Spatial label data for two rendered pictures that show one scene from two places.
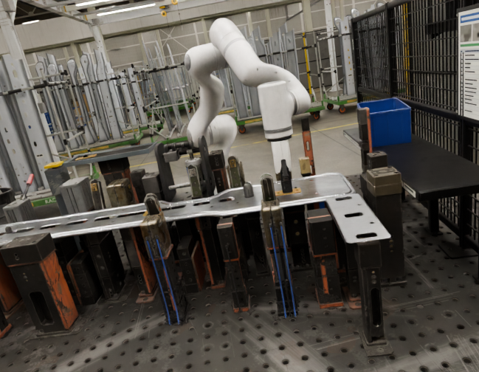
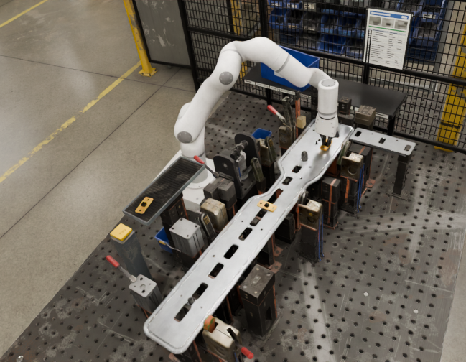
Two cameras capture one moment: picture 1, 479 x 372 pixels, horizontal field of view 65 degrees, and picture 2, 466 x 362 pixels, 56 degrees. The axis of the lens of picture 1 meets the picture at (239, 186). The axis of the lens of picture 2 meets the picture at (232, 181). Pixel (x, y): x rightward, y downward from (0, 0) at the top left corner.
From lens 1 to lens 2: 183 cm
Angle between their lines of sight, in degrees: 53
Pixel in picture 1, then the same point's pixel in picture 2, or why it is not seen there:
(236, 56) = (296, 69)
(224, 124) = not seen: hidden behind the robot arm
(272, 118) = (334, 105)
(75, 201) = (197, 242)
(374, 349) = (404, 195)
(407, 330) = not seen: hidden behind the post
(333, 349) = (393, 207)
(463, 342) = (418, 172)
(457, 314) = not seen: hidden behind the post
